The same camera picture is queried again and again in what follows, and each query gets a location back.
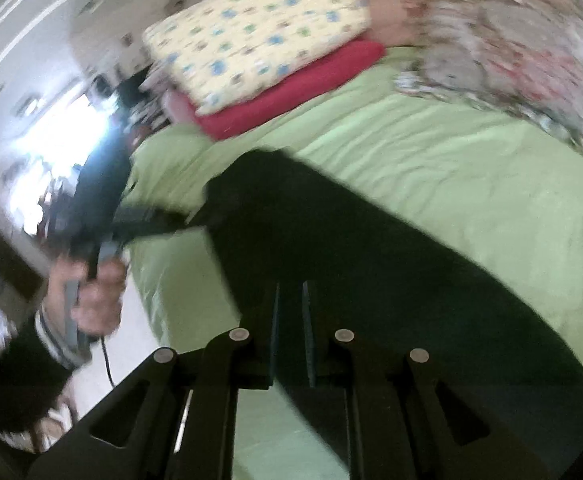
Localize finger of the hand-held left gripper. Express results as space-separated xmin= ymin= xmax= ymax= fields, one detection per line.
xmin=114 ymin=204 xmax=207 ymax=242

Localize green bed sheet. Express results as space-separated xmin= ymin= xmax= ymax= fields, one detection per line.
xmin=120 ymin=45 xmax=583 ymax=480

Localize person's left forearm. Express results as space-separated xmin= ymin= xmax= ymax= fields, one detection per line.
xmin=0 ymin=305 xmax=95 ymax=443

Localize black cable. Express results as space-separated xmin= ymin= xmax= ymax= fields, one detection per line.
xmin=100 ymin=334 xmax=117 ymax=388

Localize yellow animal-print folded quilt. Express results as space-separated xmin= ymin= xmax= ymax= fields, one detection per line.
xmin=142 ymin=0 xmax=372 ymax=117

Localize pale pink cloth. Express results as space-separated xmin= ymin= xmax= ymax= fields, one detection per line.
xmin=164 ymin=91 xmax=197 ymax=128

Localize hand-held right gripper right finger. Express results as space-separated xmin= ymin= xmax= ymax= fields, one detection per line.
xmin=301 ymin=280 xmax=572 ymax=480

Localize black pants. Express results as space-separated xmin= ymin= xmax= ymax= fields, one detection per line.
xmin=172 ymin=147 xmax=583 ymax=480

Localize bright window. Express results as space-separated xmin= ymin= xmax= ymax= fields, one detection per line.
xmin=14 ymin=80 xmax=120 ymax=173

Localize red folded blanket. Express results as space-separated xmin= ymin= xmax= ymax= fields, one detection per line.
xmin=169 ymin=39 xmax=387 ymax=142

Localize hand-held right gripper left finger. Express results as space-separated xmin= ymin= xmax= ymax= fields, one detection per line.
xmin=26 ymin=282 xmax=280 ymax=480

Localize floral ruffled pillow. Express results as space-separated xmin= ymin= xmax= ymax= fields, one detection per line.
xmin=394 ymin=0 xmax=583 ymax=162

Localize person's left hand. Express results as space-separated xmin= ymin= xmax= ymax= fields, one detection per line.
xmin=46 ymin=254 xmax=128 ymax=342

